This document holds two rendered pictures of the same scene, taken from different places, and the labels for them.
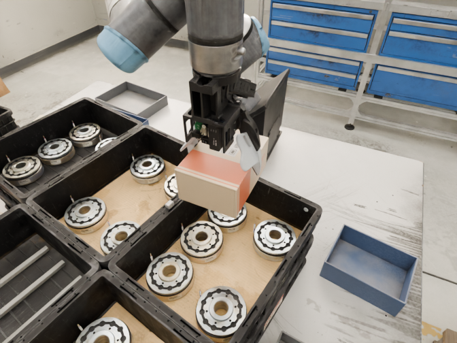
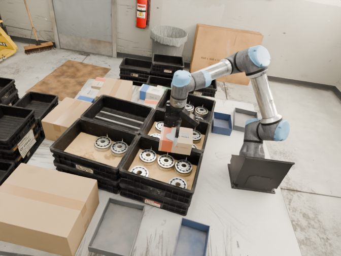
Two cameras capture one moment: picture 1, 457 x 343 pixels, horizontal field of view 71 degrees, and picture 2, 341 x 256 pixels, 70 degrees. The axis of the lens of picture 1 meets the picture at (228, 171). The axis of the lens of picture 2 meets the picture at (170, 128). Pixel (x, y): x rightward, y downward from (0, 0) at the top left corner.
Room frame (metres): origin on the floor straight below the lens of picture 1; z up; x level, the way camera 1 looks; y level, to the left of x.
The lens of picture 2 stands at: (0.03, -0.81, 1.91)
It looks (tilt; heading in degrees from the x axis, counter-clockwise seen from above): 39 degrees down; 64
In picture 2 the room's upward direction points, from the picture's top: 9 degrees clockwise
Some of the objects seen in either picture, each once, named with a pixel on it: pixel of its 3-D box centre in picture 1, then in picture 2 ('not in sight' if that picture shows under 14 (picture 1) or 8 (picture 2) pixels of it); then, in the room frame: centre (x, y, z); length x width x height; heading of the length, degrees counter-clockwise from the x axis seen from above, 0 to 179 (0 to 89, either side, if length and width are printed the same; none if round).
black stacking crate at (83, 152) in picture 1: (67, 154); (185, 110); (0.76, 0.50, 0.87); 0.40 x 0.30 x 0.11; 145
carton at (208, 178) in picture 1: (224, 167); (175, 139); (0.46, 0.01, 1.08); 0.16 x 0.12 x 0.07; 155
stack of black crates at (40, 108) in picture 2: not in sight; (37, 118); (-0.38, 1.34, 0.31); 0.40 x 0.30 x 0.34; 65
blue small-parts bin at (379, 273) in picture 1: (367, 267); (191, 243); (0.45, -0.37, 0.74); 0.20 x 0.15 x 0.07; 56
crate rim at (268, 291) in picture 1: (223, 237); (163, 162); (0.41, 0.01, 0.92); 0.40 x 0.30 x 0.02; 145
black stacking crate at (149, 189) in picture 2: (224, 250); (162, 168); (0.41, 0.01, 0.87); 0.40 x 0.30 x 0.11; 145
